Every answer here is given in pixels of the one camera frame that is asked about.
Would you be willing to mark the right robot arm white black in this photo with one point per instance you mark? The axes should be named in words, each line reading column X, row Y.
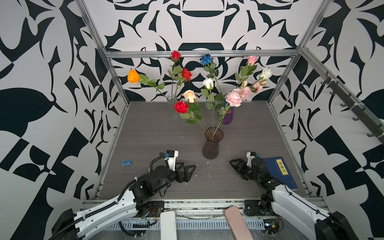
column 274, row 178

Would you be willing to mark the blue binder clip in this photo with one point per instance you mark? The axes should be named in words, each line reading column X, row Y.
column 126, row 164

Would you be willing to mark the large red artificial rose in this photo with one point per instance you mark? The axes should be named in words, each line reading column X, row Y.
column 186, row 74

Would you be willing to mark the blue book yellow label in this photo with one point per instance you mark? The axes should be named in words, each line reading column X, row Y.
column 279, row 169

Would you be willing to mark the purple blue glass vase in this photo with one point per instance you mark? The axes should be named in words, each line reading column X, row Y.
column 229, row 116

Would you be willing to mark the blue artificial rose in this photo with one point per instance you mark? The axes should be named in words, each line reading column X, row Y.
column 211, row 68

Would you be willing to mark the small red artificial rose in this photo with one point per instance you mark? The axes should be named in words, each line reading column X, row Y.
column 175, row 74

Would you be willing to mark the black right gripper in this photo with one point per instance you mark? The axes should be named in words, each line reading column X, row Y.
column 241, row 168

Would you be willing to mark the pink artificial rose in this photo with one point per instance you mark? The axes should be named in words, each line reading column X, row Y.
column 246, row 70

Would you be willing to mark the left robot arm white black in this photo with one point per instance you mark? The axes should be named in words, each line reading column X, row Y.
column 133, row 201

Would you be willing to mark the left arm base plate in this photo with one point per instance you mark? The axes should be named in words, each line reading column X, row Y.
column 154, row 209

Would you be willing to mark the clear glass vase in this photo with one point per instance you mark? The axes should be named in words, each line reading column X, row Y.
column 173, row 114

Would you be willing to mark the white phone-like device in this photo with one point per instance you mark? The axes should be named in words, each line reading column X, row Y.
column 168, row 226

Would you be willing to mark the pink phone-like device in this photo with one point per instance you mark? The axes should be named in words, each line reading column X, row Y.
column 237, row 224

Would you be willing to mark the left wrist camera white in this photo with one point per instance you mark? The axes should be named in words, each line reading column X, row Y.
column 171, row 156

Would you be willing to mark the pink peony flower spray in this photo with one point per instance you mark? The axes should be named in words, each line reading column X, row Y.
column 258, row 86

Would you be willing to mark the small circuit board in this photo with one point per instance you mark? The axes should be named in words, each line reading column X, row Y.
column 273, row 226

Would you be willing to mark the orange artificial rose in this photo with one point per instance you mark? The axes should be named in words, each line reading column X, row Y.
column 135, row 78

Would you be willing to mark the grey hook rack rail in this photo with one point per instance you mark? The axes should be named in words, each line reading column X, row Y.
column 351, row 102

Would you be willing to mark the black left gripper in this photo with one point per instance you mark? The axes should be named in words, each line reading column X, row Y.
column 184, row 176

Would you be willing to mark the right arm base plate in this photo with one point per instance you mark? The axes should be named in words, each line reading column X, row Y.
column 256, row 208

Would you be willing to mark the small white artificial rose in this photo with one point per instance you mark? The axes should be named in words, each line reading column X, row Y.
column 210, row 104

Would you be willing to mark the dark maroon glass vase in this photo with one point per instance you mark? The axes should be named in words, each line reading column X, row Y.
column 211, row 147

